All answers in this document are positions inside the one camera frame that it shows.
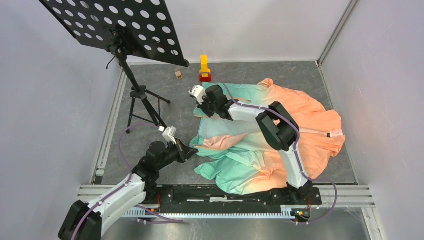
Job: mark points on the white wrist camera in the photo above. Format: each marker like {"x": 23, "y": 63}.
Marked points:
{"x": 168, "y": 133}
{"x": 198, "y": 92}

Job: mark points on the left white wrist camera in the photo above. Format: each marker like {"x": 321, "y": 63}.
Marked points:
{"x": 168, "y": 133}

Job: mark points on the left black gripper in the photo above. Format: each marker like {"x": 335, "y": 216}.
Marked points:
{"x": 184, "y": 152}

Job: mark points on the black perforated music stand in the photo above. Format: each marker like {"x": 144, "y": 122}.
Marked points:
{"x": 123, "y": 28}

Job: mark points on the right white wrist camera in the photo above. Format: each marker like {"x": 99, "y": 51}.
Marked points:
{"x": 198, "y": 92}

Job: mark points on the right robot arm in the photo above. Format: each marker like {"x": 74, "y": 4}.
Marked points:
{"x": 279, "y": 129}

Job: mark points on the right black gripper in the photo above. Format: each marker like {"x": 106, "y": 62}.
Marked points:
{"x": 202, "y": 107}

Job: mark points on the red cylinder block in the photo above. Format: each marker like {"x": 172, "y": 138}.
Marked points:
{"x": 205, "y": 77}

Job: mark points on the small wooden cube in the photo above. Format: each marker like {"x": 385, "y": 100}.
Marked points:
{"x": 178, "y": 75}

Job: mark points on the green and orange jacket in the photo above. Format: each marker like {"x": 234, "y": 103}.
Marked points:
{"x": 240, "y": 160}

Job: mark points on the yellow block tower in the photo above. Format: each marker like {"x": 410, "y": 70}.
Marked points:
{"x": 204, "y": 65}

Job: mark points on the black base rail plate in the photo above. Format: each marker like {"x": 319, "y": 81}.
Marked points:
{"x": 209, "y": 199}

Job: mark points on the white toothed cable duct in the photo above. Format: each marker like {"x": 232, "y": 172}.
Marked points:
{"x": 285, "y": 213}

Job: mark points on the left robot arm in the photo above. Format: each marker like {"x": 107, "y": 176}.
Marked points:
{"x": 90, "y": 220}

